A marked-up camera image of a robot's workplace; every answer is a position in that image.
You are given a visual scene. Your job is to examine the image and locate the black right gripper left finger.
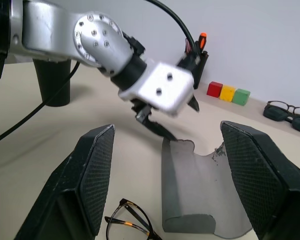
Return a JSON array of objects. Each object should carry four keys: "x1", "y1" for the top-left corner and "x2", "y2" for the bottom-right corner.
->
[{"x1": 14, "y1": 124, "x2": 116, "y2": 240}]

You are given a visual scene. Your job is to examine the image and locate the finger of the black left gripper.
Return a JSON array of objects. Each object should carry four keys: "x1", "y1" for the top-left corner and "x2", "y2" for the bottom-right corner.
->
[
  {"x1": 144, "y1": 119, "x2": 178, "y2": 141},
  {"x1": 188, "y1": 94, "x2": 201, "y2": 113}
]

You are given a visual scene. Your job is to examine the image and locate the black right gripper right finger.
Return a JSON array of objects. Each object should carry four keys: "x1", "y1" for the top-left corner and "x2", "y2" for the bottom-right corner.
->
[{"x1": 219, "y1": 120, "x2": 300, "y2": 240}]

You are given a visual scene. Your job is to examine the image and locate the grey glasses case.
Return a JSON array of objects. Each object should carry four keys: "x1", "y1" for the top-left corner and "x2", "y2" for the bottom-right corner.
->
[{"x1": 161, "y1": 138, "x2": 254, "y2": 238}]

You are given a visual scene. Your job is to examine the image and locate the dark green glasses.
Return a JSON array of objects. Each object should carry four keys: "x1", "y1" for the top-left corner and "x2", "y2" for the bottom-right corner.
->
[{"x1": 262, "y1": 100, "x2": 300, "y2": 136}]

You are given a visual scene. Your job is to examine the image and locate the tortoiseshell glasses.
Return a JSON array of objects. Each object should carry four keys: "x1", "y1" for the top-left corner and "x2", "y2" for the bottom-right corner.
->
[{"x1": 104, "y1": 198, "x2": 163, "y2": 240}]

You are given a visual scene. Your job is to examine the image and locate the black cup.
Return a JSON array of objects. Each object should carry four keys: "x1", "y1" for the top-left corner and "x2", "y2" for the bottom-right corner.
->
[{"x1": 33, "y1": 58, "x2": 72, "y2": 108}]

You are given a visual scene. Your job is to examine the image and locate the red wooden block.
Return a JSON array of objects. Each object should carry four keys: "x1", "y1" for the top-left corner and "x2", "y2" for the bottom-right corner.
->
[{"x1": 206, "y1": 81, "x2": 224, "y2": 98}]

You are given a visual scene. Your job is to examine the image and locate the yellow wooden block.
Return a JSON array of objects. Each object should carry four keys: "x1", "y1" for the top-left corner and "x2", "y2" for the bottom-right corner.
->
[{"x1": 219, "y1": 85, "x2": 237, "y2": 102}]

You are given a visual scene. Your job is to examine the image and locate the black pen holder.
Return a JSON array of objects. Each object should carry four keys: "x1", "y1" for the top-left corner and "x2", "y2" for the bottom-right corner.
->
[{"x1": 192, "y1": 49, "x2": 210, "y2": 90}]

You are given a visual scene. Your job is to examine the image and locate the green wooden block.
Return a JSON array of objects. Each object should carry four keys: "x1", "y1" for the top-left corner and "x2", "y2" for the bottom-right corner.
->
[{"x1": 231, "y1": 88, "x2": 251, "y2": 107}]

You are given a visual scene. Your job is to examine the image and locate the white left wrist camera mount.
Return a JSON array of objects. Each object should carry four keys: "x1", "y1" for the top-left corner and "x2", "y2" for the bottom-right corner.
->
[{"x1": 118, "y1": 62, "x2": 195, "y2": 116}]

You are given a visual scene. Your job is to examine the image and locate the orange handled screwdriver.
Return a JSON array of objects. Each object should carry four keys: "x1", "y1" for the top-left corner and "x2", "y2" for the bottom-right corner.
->
[{"x1": 198, "y1": 32, "x2": 207, "y2": 52}]

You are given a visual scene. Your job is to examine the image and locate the thin black cable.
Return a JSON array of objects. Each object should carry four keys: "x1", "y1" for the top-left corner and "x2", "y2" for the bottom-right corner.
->
[{"x1": 0, "y1": 61, "x2": 81, "y2": 148}]

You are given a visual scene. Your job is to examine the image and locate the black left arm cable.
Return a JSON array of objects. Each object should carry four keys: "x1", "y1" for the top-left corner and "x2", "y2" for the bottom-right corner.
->
[{"x1": 146, "y1": 0, "x2": 200, "y2": 76}]

